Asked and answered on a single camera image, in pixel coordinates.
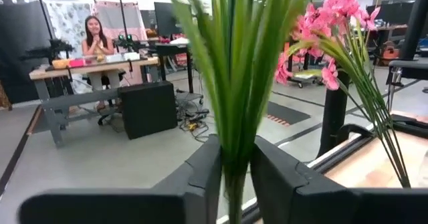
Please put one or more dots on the white box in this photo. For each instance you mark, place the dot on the white box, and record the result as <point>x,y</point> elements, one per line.
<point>130,55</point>

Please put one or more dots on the flat wheeled cart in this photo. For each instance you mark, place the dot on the flat wheeled cart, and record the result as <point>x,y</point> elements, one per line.
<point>306,74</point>

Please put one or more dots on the person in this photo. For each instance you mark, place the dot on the person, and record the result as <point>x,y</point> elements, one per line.
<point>95,36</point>

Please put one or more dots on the dark grey desk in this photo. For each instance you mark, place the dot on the dark grey desk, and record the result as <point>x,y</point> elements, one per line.
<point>411,65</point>

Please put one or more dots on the pink box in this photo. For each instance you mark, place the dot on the pink box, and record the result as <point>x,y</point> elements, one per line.
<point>77,63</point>

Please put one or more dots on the orange patterned tapestry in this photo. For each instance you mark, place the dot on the orange patterned tapestry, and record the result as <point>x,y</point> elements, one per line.
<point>4,97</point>

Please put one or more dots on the orange bucket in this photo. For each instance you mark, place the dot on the orange bucket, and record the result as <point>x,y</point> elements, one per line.
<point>391,53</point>

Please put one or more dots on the black desk pole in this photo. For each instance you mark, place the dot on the black desk pole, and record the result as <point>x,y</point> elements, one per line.
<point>416,23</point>

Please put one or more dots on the blue artificial flower bunch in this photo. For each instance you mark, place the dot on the blue artificial flower bunch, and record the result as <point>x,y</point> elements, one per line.
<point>234,83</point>

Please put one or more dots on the pink artificial flower bunch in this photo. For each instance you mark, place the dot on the pink artificial flower bunch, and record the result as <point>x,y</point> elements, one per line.
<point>341,0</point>

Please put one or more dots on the black curtain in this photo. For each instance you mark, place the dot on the black curtain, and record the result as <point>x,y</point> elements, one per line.
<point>20,50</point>

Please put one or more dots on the black background robot arm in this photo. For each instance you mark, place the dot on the black background robot arm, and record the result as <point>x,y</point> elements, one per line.
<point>55,47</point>
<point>128,43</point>

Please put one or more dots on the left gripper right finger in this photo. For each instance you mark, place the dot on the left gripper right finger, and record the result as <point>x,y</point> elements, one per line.
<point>284,197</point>

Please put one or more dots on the black light stand pole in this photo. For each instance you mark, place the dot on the black light stand pole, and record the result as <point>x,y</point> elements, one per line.
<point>43,10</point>
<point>122,13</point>

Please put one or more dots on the black mat striped edge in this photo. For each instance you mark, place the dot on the black mat striped edge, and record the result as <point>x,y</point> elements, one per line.
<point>287,112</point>

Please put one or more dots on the black box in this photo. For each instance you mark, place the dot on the black box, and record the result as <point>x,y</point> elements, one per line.
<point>147,110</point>

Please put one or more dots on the yellow bowl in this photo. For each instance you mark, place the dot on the yellow bowl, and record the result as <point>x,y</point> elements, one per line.
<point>60,64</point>

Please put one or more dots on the black side table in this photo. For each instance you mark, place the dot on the black side table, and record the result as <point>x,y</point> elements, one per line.
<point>174,49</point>

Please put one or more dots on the pink backdrop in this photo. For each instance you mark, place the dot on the pink backdrop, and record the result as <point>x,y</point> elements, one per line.
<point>112,20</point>

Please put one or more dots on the white floral backdrop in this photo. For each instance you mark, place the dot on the white floral backdrop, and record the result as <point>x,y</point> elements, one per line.
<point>68,23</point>

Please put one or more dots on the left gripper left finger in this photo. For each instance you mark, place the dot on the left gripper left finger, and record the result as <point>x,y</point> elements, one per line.
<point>187,200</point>

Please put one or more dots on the wooden desk grey legs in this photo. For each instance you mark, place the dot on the wooden desk grey legs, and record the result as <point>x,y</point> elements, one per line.
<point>77,100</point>

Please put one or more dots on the black monitor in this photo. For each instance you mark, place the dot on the black monitor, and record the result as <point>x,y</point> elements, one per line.
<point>167,20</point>

